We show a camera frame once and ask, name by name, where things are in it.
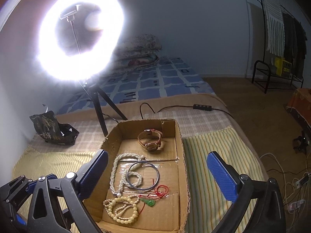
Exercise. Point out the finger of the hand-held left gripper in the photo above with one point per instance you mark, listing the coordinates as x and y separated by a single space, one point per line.
9 214
14 187

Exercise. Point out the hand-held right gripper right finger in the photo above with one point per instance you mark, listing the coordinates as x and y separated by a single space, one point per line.
221 174

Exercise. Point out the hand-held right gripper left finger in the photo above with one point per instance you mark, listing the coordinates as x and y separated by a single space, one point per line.
93 172

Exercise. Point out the cardboard box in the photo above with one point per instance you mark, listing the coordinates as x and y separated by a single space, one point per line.
175 211

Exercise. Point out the blue thin bangle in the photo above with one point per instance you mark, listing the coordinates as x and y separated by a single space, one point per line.
158 174

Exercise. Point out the yellow striped cloth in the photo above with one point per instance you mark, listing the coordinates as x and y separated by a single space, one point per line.
209 208

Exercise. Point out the beige plaid blanket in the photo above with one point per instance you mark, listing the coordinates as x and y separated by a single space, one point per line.
199 123

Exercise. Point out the black snack bag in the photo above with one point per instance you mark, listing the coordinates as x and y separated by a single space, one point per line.
48 128

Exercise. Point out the white charger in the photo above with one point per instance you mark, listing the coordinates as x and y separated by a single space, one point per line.
295 205

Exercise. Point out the white power strip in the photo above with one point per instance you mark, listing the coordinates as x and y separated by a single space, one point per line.
303 179

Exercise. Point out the black object on floor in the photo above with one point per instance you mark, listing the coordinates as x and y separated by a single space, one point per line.
302 143

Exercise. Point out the black metal shoe rack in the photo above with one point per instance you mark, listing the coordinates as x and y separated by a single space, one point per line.
264 77

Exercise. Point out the orange cloth covered furniture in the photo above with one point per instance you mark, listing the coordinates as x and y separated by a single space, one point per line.
300 102

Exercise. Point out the blue checked bed sheet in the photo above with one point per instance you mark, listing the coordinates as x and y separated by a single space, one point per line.
158 80

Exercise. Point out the folded floral quilt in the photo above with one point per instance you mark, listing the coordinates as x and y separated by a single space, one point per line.
138 51

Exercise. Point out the dark hanging clothes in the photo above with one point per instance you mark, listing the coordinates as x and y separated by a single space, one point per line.
294 41

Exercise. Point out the striped hanging garment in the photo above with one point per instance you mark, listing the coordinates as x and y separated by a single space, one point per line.
274 26

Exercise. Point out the phone holder clamp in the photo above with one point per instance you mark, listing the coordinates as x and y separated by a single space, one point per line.
70 13

